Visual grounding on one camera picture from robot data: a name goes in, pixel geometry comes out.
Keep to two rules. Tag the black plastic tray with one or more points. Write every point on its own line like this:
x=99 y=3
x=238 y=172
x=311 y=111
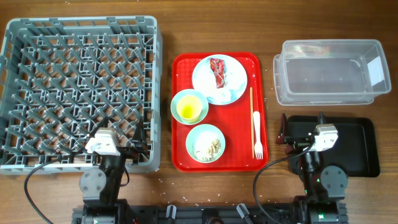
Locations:
x=355 y=150

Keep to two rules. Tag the green bowl with food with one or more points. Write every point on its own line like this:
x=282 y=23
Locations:
x=205 y=143

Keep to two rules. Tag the white napkin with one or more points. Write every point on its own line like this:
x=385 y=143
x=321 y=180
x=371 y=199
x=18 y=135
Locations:
x=224 y=95

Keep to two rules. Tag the grey dishwasher rack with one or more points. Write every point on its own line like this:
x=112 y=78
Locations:
x=61 y=76

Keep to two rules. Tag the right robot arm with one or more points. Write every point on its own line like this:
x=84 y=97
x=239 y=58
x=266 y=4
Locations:
x=324 y=185

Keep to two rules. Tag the wooden chopstick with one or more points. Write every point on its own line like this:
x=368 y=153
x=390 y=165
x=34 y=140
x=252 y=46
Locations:
x=252 y=122

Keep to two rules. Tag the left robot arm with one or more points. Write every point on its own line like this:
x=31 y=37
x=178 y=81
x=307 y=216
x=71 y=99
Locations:
x=100 y=186

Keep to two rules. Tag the white plastic fork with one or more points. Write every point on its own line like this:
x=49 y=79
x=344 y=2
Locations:
x=258 y=148

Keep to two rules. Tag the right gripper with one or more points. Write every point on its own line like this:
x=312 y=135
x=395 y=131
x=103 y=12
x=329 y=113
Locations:
x=296 y=143

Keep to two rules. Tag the red plastic tray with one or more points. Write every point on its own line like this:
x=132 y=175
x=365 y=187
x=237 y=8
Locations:
x=233 y=120

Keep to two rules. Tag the red snack wrapper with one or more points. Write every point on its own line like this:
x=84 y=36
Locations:
x=218 y=68

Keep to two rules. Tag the yellow plastic cup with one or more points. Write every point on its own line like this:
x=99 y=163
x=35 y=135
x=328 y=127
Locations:
x=189 y=108

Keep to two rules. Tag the light blue small bowl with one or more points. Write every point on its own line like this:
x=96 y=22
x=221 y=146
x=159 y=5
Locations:
x=179 y=95

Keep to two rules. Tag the clear plastic bin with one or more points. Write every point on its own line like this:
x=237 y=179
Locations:
x=330 y=72

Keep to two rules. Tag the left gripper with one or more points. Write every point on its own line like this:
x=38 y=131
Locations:
x=131 y=152

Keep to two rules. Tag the large light blue plate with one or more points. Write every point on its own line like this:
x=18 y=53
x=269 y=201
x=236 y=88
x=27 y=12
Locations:
x=203 y=79

